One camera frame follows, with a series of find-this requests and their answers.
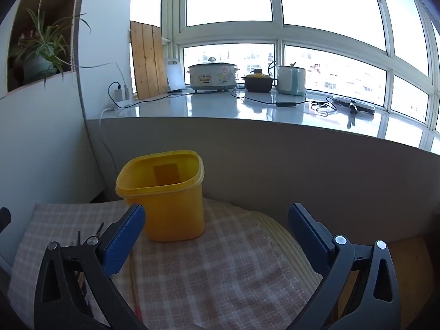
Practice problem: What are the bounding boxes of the white cutting board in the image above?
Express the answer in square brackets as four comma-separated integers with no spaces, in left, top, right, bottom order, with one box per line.
[165,57,185,93]

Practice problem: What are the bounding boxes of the yellow plastic container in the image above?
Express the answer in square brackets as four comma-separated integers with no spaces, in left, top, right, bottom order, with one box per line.
[115,150,206,242]

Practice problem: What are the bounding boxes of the white power cable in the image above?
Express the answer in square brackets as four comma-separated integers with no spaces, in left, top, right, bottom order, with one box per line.
[98,107,119,183]

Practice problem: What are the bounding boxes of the white power strip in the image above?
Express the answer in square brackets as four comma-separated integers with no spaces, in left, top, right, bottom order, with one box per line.
[109,99,140,110]

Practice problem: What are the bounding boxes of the black hair tool on sill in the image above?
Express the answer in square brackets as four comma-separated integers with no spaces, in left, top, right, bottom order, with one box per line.
[332,95,376,115]

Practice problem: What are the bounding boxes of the white floral electric cooker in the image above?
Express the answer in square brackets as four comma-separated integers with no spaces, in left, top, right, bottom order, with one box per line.
[186,57,240,93]

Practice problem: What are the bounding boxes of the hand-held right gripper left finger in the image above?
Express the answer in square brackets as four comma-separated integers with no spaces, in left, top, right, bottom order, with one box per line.
[33,204,148,330]

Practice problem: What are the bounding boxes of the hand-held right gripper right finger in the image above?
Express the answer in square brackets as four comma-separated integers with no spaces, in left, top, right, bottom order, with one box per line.
[288,203,402,330]

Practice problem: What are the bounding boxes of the spider plant in green pot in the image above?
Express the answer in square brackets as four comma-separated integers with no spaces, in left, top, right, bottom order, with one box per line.
[10,0,92,90]

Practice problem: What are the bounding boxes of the black charger cable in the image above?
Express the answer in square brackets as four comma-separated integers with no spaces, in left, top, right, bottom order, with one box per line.
[108,82,186,109]

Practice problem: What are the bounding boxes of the pink checked cloth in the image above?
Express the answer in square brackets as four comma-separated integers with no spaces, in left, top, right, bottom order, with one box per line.
[7,197,325,330]

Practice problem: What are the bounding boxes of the wooden plank board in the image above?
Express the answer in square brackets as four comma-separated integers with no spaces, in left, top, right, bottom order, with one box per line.
[130,21,169,101]

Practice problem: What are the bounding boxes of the brown clay pot yellow lid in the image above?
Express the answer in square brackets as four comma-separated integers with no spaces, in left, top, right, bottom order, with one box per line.
[241,69,277,93]

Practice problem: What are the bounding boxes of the black cable with adapter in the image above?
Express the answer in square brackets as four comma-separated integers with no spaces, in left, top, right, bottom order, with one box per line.
[228,89,339,117]

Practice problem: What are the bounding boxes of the white and green kettle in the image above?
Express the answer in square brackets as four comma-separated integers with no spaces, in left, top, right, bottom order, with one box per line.
[276,63,307,96]

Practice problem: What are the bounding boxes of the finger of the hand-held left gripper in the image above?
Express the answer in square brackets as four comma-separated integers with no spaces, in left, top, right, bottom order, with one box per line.
[0,207,12,234]

